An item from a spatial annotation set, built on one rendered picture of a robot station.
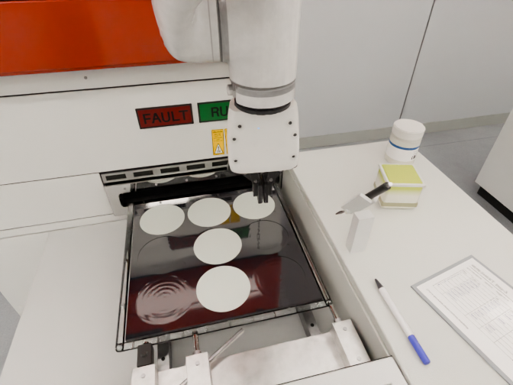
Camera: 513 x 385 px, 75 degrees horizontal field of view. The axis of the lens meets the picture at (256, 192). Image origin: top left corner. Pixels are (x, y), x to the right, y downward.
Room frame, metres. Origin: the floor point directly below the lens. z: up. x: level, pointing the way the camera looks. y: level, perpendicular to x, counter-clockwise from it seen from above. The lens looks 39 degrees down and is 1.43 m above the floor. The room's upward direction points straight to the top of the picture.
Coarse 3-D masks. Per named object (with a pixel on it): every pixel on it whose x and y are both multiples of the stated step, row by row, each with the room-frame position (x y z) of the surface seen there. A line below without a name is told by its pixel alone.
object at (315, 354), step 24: (312, 336) 0.29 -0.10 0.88; (216, 360) 0.25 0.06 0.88; (240, 360) 0.25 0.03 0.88; (264, 360) 0.25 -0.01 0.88; (288, 360) 0.25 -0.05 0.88; (312, 360) 0.25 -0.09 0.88; (336, 360) 0.25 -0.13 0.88; (168, 384) 0.21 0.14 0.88; (216, 384) 0.21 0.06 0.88; (240, 384) 0.21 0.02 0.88; (264, 384) 0.21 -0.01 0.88
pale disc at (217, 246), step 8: (208, 232) 0.52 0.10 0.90; (216, 232) 0.52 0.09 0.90; (224, 232) 0.52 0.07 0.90; (232, 232) 0.52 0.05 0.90; (200, 240) 0.49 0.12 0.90; (208, 240) 0.49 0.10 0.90; (216, 240) 0.49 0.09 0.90; (224, 240) 0.49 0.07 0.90; (232, 240) 0.49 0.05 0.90; (240, 240) 0.49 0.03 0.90; (200, 248) 0.47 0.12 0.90; (208, 248) 0.47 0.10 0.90; (216, 248) 0.47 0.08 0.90; (224, 248) 0.47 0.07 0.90; (232, 248) 0.47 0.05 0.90; (240, 248) 0.47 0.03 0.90; (200, 256) 0.45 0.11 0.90; (208, 256) 0.45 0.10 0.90; (216, 256) 0.45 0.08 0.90; (224, 256) 0.45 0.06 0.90; (232, 256) 0.45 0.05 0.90
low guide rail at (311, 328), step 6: (306, 312) 0.35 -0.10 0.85; (312, 312) 0.35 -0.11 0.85; (300, 318) 0.36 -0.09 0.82; (306, 318) 0.34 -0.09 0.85; (312, 318) 0.34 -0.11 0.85; (306, 324) 0.33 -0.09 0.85; (312, 324) 0.33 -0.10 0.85; (306, 330) 0.33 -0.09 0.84; (312, 330) 0.32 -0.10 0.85; (318, 330) 0.32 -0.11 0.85
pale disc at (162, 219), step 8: (152, 208) 0.60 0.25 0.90; (160, 208) 0.60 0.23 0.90; (168, 208) 0.60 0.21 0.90; (176, 208) 0.60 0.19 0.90; (144, 216) 0.57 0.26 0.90; (152, 216) 0.57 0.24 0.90; (160, 216) 0.57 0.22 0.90; (168, 216) 0.57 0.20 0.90; (176, 216) 0.57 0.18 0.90; (184, 216) 0.57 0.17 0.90; (144, 224) 0.54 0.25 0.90; (152, 224) 0.54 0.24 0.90; (160, 224) 0.54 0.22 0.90; (168, 224) 0.54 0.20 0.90; (176, 224) 0.54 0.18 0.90; (152, 232) 0.52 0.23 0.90; (160, 232) 0.52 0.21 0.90; (168, 232) 0.52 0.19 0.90
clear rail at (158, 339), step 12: (324, 300) 0.34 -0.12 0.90; (264, 312) 0.32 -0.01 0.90; (276, 312) 0.32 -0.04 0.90; (288, 312) 0.32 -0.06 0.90; (300, 312) 0.33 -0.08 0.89; (216, 324) 0.30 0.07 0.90; (228, 324) 0.30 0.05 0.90; (240, 324) 0.30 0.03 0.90; (156, 336) 0.28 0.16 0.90; (168, 336) 0.28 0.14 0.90; (180, 336) 0.28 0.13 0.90; (120, 348) 0.26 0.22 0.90; (132, 348) 0.26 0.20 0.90
